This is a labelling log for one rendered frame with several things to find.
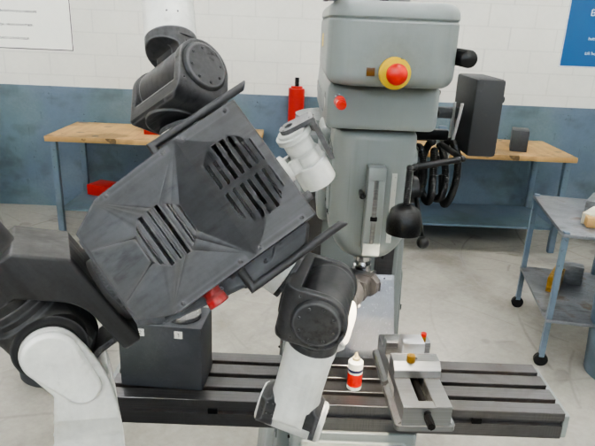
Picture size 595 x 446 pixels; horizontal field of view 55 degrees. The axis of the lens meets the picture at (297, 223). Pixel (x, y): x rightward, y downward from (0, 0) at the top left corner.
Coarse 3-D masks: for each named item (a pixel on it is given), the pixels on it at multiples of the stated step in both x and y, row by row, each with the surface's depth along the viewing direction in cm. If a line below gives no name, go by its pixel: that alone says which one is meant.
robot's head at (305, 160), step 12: (288, 144) 96; (300, 144) 97; (312, 144) 98; (288, 156) 101; (300, 156) 98; (312, 156) 98; (324, 156) 99; (288, 168) 97; (300, 168) 99; (312, 168) 98; (324, 168) 99; (300, 180) 100; (312, 180) 99; (324, 180) 100
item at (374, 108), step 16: (352, 96) 121; (368, 96) 121; (384, 96) 121; (400, 96) 121; (416, 96) 121; (432, 96) 120; (336, 112) 122; (352, 112) 122; (368, 112) 122; (384, 112) 122; (400, 112) 122; (416, 112) 122; (432, 112) 122; (352, 128) 124; (368, 128) 123; (384, 128) 123; (400, 128) 123; (416, 128) 123; (432, 128) 123
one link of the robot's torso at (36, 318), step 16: (48, 304) 85; (64, 304) 87; (16, 320) 82; (32, 320) 83; (48, 320) 84; (64, 320) 85; (80, 320) 88; (96, 320) 95; (0, 336) 84; (16, 336) 83; (80, 336) 87; (96, 336) 91; (16, 352) 84; (16, 368) 85
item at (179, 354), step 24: (192, 312) 150; (144, 336) 146; (168, 336) 146; (192, 336) 145; (120, 360) 149; (144, 360) 149; (168, 360) 148; (192, 360) 148; (144, 384) 151; (168, 384) 151; (192, 384) 150
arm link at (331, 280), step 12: (312, 276) 95; (324, 276) 94; (336, 276) 94; (348, 276) 97; (312, 288) 90; (324, 288) 90; (336, 288) 91; (348, 288) 94; (348, 300) 92; (348, 312) 90; (300, 348) 95; (336, 348) 98
